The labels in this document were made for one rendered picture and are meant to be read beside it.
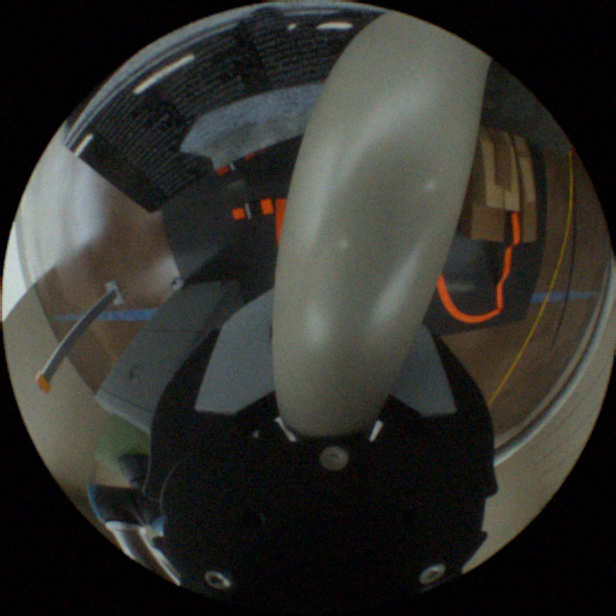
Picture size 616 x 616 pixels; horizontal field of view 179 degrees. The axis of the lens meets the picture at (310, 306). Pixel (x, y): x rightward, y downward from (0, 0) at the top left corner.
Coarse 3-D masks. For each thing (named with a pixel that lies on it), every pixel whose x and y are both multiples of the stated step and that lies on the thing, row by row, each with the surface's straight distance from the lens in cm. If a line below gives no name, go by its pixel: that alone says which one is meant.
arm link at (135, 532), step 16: (96, 496) 80; (112, 496) 79; (128, 496) 79; (96, 512) 81; (112, 512) 77; (128, 512) 78; (112, 528) 79; (128, 528) 76; (128, 544) 76; (144, 544) 77; (144, 560) 74
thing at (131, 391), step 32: (192, 288) 124; (224, 288) 110; (160, 320) 107; (192, 320) 94; (224, 320) 100; (128, 352) 101; (160, 352) 86; (128, 384) 85; (160, 384) 73; (128, 416) 75
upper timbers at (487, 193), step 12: (480, 144) 100; (492, 144) 105; (480, 156) 100; (492, 156) 103; (480, 168) 100; (492, 168) 102; (480, 180) 101; (492, 180) 101; (516, 180) 114; (480, 192) 101; (492, 192) 101; (504, 192) 107; (516, 192) 114; (492, 204) 101; (504, 204) 108; (516, 204) 114
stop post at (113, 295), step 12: (108, 288) 201; (108, 300) 189; (120, 300) 192; (96, 312) 182; (84, 324) 177; (72, 336) 173; (60, 348) 170; (60, 360) 170; (48, 372) 169; (48, 384) 168
